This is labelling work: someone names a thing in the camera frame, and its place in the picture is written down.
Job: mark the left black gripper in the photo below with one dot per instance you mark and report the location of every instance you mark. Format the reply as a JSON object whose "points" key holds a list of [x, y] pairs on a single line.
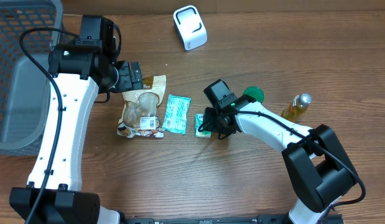
{"points": [[126, 83]]}

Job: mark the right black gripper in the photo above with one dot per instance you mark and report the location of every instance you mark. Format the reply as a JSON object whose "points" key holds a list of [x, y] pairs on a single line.
{"points": [[210, 125]]}

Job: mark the Kleenex tissue pocket pack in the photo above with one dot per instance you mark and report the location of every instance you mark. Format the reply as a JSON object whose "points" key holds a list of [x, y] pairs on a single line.
{"points": [[199, 132]]}

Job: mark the brown Pantree snack pouch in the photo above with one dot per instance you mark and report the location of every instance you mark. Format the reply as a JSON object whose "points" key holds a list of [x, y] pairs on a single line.
{"points": [[140, 117]]}

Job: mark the green lid jar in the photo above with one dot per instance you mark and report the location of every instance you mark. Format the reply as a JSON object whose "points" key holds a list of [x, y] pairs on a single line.
{"points": [[256, 92]]}

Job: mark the mint green wipes pack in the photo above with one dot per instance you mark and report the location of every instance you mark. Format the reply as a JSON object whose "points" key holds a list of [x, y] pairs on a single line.
{"points": [[175, 119]]}

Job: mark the yellow oil bottle silver cap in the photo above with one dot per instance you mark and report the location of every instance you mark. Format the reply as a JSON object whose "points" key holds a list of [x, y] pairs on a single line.
{"points": [[297, 107]]}

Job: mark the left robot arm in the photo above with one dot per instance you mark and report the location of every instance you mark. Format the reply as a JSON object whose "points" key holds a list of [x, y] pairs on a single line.
{"points": [[78, 72]]}

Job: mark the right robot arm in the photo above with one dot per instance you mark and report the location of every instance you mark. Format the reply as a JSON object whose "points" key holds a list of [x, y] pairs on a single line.
{"points": [[320, 171]]}

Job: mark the white barcode scanner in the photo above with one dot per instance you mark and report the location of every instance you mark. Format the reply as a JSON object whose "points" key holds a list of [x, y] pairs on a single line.
{"points": [[190, 27]]}

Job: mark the grey plastic mesh basket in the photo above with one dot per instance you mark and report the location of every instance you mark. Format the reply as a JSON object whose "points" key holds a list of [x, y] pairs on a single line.
{"points": [[24, 89]]}

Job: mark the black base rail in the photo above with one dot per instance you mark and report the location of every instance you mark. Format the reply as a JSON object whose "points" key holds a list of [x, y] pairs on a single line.
{"points": [[204, 221]]}

